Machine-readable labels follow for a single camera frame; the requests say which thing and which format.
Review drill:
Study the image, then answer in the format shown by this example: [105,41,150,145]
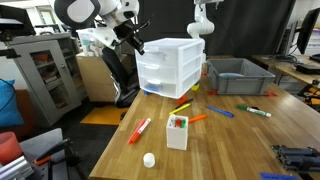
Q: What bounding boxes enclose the orange floor mat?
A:
[79,105,130,127]

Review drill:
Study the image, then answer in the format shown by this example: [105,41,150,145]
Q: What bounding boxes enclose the red and white marker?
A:
[127,117,152,145]

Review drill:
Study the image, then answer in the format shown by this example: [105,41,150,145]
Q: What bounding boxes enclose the black monitor on cabinet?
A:
[0,4,37,38]

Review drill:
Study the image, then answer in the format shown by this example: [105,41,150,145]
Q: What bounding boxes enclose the wooden side desk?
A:
[251,54,320,86]

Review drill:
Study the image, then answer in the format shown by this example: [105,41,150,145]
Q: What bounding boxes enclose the green and white marker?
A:
[236,104,272,118]

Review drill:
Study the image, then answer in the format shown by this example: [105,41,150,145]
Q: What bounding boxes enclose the white translucent plastic drawer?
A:
[136,43,183,66]
[139,78,180,97]
[137,62,181,82]

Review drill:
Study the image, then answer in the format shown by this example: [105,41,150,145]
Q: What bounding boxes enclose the black marker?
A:
[174,97,195,110]

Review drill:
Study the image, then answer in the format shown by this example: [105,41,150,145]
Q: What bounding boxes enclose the black flat desk device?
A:
[294,62,320,76]

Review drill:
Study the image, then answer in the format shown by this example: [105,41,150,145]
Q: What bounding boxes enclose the clear plastic storage bin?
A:
[77,27,105,57]

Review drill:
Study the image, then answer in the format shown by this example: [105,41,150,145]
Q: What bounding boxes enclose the red plastic cup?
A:
[0,131,24,165]

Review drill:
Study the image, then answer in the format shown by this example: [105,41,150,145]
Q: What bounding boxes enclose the black computer monitor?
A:
[296,7,320,55]

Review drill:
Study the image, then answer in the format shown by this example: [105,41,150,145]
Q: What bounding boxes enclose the black tripod with orange grip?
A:
[32,137,88,180]

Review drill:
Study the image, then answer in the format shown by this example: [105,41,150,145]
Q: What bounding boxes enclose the blue item inside drawer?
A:
[144,82,162,93]

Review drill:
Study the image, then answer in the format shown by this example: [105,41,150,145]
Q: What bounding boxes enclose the black clamp device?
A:
[270,143,320,173]

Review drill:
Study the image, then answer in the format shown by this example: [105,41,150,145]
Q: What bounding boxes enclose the blue flat card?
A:
[259,171,298,180]

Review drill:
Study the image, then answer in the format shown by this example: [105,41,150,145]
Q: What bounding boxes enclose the small white cup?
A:
[142,152,156,169]

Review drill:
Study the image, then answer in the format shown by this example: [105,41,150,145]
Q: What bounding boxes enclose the yellow marker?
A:
[168,102,192,116]

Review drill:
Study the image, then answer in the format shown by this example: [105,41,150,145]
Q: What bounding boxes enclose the gray glass-door cabinet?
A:
[5,32,83,128]

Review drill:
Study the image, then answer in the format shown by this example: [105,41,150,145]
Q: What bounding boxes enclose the gray padded seat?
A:
[19,127,65,180]

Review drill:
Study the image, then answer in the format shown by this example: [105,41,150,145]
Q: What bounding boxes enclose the black equipment stand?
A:
[101,45,142,109]

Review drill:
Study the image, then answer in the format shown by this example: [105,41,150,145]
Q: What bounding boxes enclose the blue cushion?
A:
[0,78,25,128]

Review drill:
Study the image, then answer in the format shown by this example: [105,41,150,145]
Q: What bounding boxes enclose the orange marker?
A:
[187,113,207,124]

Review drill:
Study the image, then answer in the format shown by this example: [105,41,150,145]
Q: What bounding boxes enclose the white plastic drawer cabinet frame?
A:
[134,37,205,100]

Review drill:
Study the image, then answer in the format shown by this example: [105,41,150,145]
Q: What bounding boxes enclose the silver aluminium extrusion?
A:
[0,155,35,180]

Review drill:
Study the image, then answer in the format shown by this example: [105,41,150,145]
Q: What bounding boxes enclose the brown couch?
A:
[0,87,38,142]

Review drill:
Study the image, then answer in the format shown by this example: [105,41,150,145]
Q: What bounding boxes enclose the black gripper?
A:
[114,19,152,56]

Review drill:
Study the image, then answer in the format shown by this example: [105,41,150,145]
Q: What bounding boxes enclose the gray plastic dish rack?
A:
[206,57,277,97]

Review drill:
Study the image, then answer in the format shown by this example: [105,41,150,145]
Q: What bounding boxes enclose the blue marker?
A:
[205,104,235,119]

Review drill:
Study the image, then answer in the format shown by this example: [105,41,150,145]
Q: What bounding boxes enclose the black backdrop curtain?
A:
[137,0,298,62]

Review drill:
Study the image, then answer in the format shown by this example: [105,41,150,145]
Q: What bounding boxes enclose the beige wooden cabinet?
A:
[76,52,118,103]

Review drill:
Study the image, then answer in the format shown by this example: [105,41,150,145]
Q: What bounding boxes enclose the red toy block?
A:
[176,94,190,105]

